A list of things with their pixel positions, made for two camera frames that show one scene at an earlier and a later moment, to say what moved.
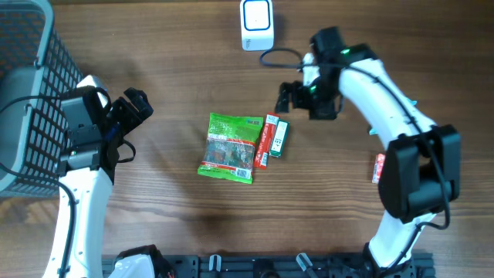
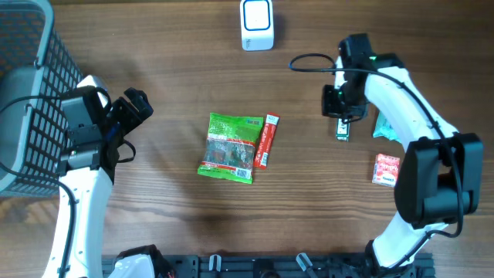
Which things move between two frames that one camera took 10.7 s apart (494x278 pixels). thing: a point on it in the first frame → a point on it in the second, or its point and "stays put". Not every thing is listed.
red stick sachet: [266, 140] stays put
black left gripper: [133, 117] stays put
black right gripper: [296, 89] → [329, 109]
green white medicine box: [279, 138] → [343, 130]
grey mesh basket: [35, 70] stays put
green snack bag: [230, 145] stays put
